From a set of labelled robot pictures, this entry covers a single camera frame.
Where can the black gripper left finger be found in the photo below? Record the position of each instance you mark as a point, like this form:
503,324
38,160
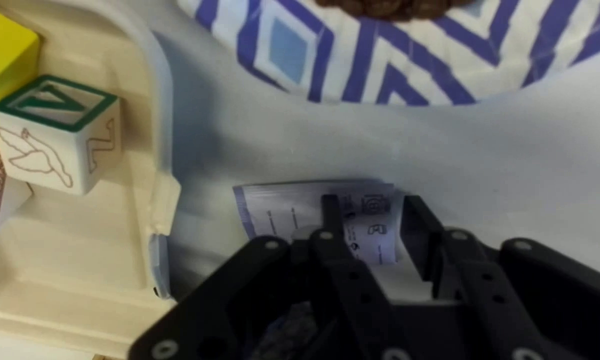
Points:
363,323

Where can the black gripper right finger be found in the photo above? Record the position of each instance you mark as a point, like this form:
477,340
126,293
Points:
461,269

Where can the small grey sachet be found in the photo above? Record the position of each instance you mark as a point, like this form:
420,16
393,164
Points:
292,211

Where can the patterned paper plate with brownie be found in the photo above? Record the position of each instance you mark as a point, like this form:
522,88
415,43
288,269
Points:
468,54

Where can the dark brown brownie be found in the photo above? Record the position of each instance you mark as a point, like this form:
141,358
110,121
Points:
396,11

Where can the beige takeout clamshell container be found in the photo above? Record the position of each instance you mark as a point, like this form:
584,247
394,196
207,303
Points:
89,271

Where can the green letter wooden block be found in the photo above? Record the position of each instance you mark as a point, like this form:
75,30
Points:
60,134

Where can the yellow wooden block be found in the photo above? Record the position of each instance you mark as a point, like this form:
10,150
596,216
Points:
19,54

